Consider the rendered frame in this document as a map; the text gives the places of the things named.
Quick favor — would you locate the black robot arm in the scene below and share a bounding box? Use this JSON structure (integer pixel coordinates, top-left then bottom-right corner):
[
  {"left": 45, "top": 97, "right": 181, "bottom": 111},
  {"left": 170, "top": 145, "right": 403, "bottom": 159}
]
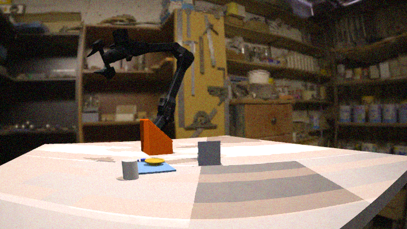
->
[{"left": 107, "top": 29, "right": 195, "bottom": 131}]

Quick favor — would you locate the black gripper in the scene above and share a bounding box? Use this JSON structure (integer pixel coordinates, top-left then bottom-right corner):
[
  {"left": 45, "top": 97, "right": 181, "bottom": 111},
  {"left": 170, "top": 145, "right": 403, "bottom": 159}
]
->
[{"left": 87, "top": 39, "right": 117, "bottom": 80}]

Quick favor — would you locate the grey cylinder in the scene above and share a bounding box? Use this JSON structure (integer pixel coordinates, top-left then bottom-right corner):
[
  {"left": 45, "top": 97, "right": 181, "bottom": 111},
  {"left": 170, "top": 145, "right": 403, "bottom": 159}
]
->
[{"left": 122, "top": 158, "right": 139, "bottom": 180}]

